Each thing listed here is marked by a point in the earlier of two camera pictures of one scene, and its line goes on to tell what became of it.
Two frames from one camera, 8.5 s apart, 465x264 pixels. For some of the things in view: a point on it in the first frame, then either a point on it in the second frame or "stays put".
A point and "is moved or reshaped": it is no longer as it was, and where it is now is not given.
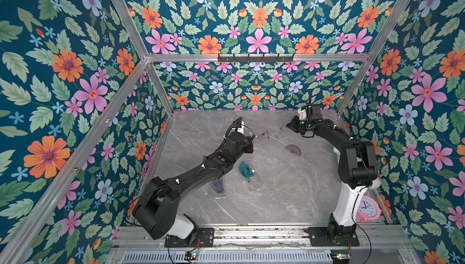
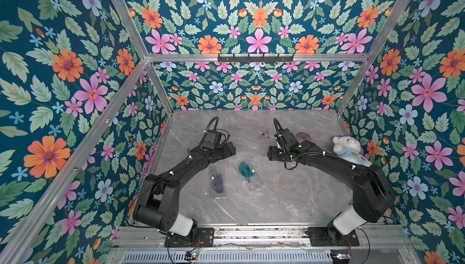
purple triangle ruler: [266, 134] stays put
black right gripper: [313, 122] to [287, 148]
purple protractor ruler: [293, 149] is moved or reshaped
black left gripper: [246, 141] to [225, 152]
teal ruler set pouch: [245, 171] stays put
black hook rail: [255, 59] stays put
